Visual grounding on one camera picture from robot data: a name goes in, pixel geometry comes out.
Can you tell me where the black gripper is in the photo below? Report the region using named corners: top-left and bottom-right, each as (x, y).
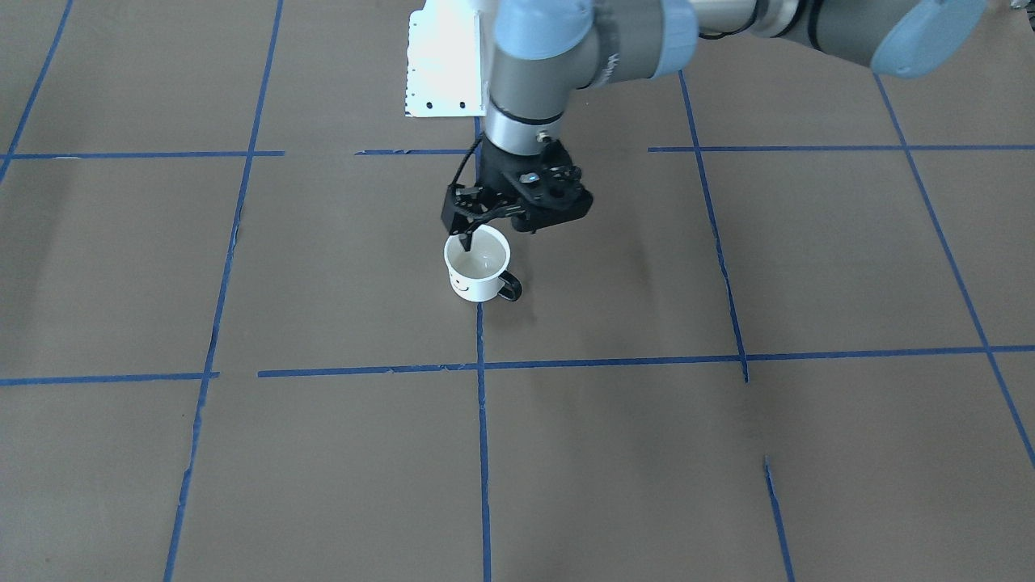
top-left (459, 140), bottom-right (593, 253)

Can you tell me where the white smiley mug black handle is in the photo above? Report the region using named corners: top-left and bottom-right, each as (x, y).
top-left (443, 225), bottom-right (522, 303)

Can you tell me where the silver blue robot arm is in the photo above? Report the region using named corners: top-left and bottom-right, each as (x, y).
top-left (442, 1), bottom-right (986, 251)

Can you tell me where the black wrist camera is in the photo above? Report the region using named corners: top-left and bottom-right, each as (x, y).
top-left (441, 184), bottom-right (506, 236)

